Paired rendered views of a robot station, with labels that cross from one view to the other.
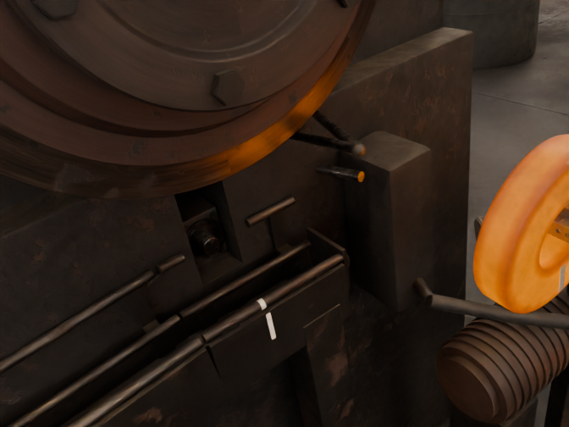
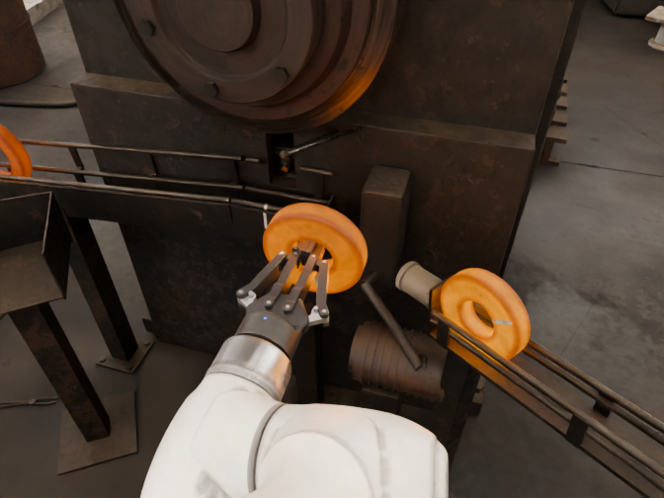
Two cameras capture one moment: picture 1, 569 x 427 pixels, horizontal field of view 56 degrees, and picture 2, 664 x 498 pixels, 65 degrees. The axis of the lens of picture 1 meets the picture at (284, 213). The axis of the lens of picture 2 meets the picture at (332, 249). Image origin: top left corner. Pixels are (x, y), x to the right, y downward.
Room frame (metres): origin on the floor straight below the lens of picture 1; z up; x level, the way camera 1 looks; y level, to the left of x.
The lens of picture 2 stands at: (-0.02, -0.66, 1.34)
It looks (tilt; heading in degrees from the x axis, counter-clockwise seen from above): 41 degrees down; 47
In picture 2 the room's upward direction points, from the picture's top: straight up
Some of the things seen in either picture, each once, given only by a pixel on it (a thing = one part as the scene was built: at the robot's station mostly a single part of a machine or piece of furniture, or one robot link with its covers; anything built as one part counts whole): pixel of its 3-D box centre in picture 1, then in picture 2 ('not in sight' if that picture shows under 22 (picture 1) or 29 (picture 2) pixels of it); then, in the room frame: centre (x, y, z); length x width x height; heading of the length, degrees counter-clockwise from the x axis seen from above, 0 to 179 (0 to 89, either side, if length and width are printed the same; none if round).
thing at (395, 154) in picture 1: (387, 222); (383, 227); (0.61, -0.14, 0.68); 0.11 x 0.08 x 0.24; 30
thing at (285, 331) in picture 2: not in sight; (274, 324); (0.22, -0.30, 0.84); 0.09 x 0.08 x 0.07; 30
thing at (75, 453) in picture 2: not in sight; (42, 353); (0.00, 0.35, 0.36); 0.26 x 0.20 x 0.72; 155
